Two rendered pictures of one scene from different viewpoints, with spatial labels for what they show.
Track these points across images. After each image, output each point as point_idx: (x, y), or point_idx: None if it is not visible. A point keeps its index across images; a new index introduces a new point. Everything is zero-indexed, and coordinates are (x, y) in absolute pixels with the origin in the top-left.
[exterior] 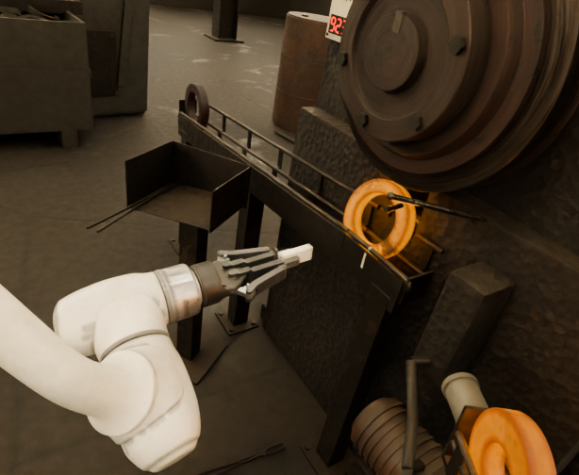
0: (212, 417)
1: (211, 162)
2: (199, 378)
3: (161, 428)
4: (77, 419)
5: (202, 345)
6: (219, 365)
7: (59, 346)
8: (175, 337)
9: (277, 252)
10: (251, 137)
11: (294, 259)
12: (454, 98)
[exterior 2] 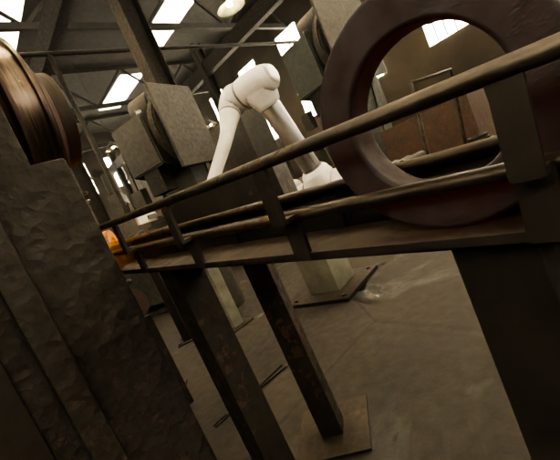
0: (276, 406)
1: (219, 197)
2: (304, 416)
3: None
4: (368, 346)
5: (324, 444)
6: (293, 443)
7: (208, 174)
8: (359, 429)
9: (155, 213)
10: (165, 219)
11: None
12: None
